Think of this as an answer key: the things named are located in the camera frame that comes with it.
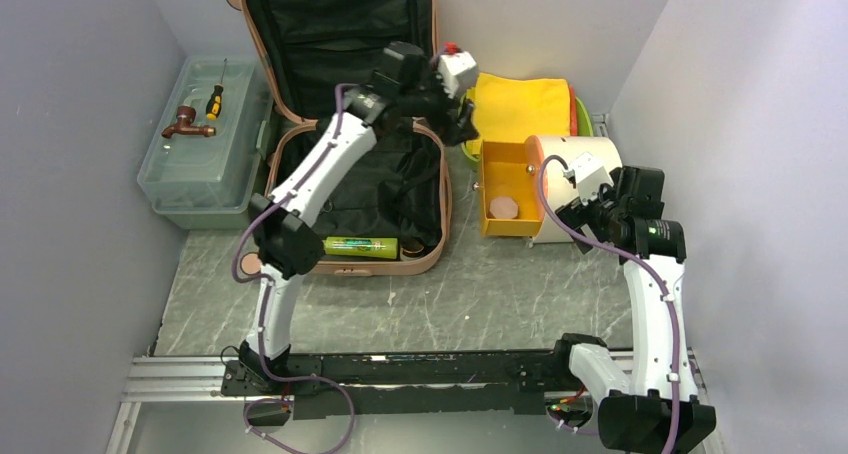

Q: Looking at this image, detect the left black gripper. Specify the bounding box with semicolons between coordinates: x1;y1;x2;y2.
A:
400;67;480;148

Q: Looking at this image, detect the yellow cloth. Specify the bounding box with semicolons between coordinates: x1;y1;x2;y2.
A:
464;73;578;158

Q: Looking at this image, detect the cream appliance with orange rim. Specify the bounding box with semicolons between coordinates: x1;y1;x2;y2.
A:
478;135;622;246

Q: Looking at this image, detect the pink hexagonal lid jar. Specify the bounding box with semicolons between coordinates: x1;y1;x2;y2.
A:
488;196;520;220

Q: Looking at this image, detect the red printed package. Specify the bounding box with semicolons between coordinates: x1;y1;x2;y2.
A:
568;84;579;136

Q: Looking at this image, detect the green plastic tray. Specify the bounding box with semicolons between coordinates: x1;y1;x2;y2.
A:
460;97;593;169

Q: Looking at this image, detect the green yellow bottle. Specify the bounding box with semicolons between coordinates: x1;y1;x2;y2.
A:
323;236;399;260

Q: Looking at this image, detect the pink hard-shell suitcase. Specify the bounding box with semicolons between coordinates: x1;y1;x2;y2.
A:
227;0;452;276

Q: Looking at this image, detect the gold lid glass jar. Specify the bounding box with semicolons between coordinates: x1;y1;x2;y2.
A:
399;238;427;261

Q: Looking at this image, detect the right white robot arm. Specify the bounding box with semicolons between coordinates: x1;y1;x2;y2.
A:
550;164;716;453

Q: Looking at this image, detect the yellow black screwdriver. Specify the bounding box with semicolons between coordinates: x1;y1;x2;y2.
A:
205;58;228;121

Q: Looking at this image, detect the translucent plastic toolbox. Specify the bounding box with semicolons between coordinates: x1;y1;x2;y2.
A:
137;56;273;230

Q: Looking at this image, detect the brown brass faucet valve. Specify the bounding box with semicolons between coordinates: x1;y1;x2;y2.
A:
161;105;216;139

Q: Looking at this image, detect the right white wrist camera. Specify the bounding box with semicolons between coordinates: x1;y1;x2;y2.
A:
564;152;613;205

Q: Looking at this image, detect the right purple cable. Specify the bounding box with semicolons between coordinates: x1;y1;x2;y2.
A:
535;155;684;454

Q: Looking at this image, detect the purple cable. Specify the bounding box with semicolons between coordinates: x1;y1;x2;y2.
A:
535;155;684;454
230;83;356;454

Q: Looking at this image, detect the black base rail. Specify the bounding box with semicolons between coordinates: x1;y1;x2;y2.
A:
220;346;582;420

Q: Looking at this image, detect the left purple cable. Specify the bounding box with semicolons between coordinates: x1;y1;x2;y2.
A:
230;83;356;454

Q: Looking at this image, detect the aluminium frame profile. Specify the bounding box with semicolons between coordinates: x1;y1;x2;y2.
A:
105;356;225;453

